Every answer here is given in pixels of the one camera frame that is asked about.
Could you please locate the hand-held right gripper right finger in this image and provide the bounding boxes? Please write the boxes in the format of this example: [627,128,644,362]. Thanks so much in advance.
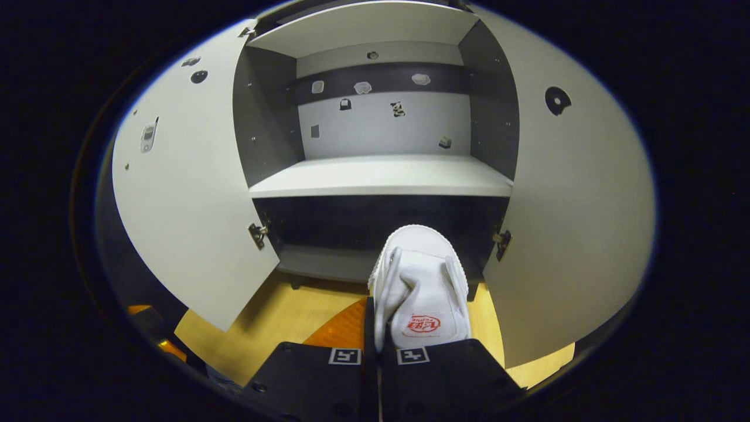
[380,339,525,422]

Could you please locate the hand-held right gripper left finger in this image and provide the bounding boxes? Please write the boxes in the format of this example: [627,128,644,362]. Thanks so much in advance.
[243,296,379,422]

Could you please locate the white canvas shoe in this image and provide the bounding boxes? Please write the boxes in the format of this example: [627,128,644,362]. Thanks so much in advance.
[367,224,473,353]

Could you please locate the grey shoe cabinet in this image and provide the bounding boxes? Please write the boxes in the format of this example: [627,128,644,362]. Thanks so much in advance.
[233,0,521,289]

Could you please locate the metal door hinge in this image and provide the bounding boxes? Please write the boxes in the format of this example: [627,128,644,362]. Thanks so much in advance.
[247,222,270,251]
[492,228,513,262]

